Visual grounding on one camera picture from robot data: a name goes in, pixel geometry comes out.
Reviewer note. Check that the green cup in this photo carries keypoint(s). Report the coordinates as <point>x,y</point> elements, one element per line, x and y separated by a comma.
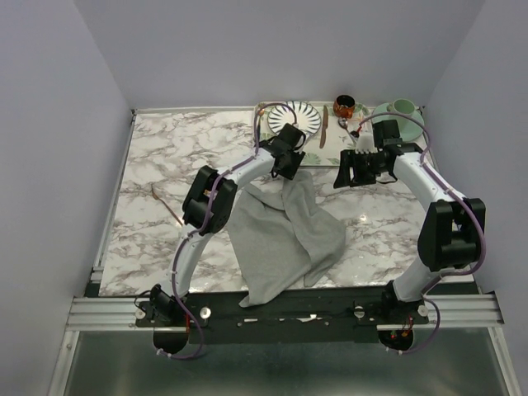
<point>400,110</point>

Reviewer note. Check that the silver spoon on tray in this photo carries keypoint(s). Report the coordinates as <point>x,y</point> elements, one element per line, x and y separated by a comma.
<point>343,123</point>

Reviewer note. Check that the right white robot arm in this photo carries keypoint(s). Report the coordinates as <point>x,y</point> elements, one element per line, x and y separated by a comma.
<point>451,241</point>

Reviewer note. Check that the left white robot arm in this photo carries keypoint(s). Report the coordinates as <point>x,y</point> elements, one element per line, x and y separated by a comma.
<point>208,206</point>

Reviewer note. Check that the aluminium frame rail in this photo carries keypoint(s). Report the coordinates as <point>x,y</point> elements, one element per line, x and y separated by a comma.
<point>448,311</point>

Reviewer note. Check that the copper knife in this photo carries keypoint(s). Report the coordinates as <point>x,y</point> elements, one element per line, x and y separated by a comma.
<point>323,133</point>

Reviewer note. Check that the grey cloth napkin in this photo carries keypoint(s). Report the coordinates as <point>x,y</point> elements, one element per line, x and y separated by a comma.
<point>282,237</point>

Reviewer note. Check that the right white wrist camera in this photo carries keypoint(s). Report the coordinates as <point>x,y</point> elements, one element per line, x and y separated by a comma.
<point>365,143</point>

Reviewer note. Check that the striped white plate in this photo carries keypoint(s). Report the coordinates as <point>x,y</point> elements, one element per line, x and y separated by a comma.
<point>297,113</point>

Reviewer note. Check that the orange black mug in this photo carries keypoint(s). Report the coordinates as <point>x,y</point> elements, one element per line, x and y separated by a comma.
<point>344,106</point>

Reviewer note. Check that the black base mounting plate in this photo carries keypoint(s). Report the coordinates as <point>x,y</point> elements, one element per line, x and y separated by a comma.
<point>359,314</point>

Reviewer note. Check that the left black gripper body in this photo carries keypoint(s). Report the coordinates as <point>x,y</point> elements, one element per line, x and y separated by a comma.
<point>291,165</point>

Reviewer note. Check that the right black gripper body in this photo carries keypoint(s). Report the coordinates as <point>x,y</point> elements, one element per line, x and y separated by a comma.
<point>365,168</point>

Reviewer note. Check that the floral serving tray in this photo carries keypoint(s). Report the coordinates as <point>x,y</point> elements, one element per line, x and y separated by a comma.
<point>337,138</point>

